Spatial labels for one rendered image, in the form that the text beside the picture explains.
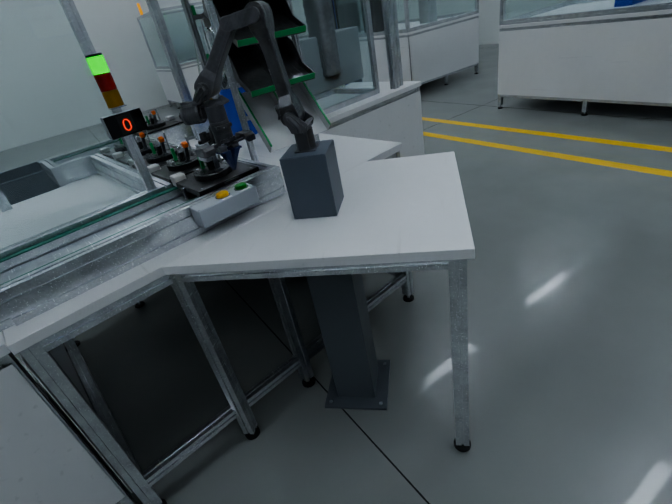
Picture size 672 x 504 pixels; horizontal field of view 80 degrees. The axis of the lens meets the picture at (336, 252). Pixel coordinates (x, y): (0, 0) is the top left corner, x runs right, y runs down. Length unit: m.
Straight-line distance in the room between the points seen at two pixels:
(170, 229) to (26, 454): 0.72
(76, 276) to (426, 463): 1.27
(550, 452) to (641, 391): 0.46
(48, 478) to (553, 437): 1.60
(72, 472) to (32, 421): 0.23
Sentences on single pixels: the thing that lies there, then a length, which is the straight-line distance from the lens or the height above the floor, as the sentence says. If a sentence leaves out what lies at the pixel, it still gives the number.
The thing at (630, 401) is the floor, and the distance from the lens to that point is 1.90.
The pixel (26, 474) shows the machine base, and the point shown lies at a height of 0.48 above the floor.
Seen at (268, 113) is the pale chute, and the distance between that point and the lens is 1.68.
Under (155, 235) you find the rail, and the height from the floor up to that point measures 0.92.
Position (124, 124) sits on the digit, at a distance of 1.55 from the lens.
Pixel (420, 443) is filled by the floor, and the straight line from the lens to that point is 1.67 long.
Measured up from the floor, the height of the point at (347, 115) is 0.84.
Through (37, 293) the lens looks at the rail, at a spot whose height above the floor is 0.92.
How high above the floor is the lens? 1.41
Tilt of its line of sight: 31 degrees down
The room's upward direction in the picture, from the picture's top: 12 degrees counter-clockwise
